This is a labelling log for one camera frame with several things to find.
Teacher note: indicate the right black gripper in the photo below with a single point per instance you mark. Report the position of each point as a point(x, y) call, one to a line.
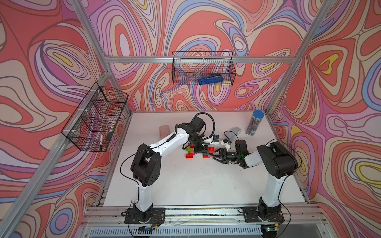
point(222, 155)

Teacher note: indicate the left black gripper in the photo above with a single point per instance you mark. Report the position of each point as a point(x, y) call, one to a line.
point(202, 149)

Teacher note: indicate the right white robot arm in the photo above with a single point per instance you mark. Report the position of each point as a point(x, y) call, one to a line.
point(279, 164)

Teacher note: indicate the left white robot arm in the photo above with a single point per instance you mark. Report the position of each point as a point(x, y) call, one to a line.
point(146, 166)

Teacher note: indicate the grey small case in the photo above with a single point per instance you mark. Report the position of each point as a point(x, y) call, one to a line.
point(235, 131)

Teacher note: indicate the pink plastic case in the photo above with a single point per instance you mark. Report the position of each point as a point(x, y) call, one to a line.
point(164, 131)

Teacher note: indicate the blue capped clear cylinder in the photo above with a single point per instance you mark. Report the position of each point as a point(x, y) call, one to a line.
point(253, 125)

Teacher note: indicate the blue object in basket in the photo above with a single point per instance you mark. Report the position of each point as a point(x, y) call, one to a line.
point(211, 79)

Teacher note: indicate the black marker in basket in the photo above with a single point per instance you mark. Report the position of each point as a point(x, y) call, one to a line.
point(101, 143)

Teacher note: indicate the black wire basket back wall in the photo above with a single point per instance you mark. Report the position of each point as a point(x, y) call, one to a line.
point(189, 66)

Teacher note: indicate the black wire basket wall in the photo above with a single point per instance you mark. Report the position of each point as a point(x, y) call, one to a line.
point(189, 66)
point(98, 113)

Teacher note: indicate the black wire basket left wall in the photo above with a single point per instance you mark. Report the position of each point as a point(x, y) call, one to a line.
point(98, 113)

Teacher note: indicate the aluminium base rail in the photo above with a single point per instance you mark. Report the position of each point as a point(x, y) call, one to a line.
point(209, 221)

